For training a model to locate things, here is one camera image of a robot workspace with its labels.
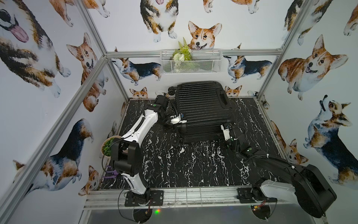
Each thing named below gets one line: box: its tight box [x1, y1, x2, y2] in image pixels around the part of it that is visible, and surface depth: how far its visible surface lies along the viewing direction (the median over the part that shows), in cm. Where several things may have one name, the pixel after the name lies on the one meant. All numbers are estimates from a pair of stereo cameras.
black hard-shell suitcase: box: [168, 80, 235, 142], surface depth 90 cm
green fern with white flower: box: [172, 37, 193, 63], surface depth 85 cm
